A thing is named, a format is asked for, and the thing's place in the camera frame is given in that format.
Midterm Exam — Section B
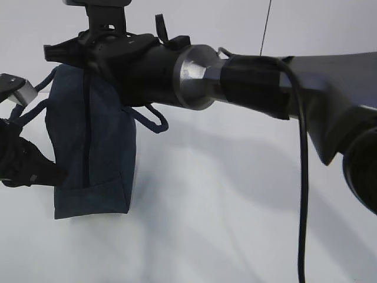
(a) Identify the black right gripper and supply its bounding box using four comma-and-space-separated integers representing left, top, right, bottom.
44, 34, 177, 106

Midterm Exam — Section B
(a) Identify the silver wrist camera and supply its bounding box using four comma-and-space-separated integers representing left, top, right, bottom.
63, 0, 131, 38
0, 73, 38, 107

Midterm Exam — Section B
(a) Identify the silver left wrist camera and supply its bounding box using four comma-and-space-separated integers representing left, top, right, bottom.
0, 73, 38, 107

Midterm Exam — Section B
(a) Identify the navy blue fabric lunch bag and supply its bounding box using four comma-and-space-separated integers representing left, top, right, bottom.
10, 65, 168, 219

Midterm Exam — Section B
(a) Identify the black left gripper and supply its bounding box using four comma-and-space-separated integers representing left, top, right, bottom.
1, 119, 68, 187

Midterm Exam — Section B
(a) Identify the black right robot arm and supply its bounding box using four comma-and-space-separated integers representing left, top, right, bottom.
44, 34, 376, 212

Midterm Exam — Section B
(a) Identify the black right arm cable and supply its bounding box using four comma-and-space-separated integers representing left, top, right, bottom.
217, 47, 310, 283

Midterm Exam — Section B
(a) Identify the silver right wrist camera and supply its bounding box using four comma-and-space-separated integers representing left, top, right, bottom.
63, 0, 131, 38

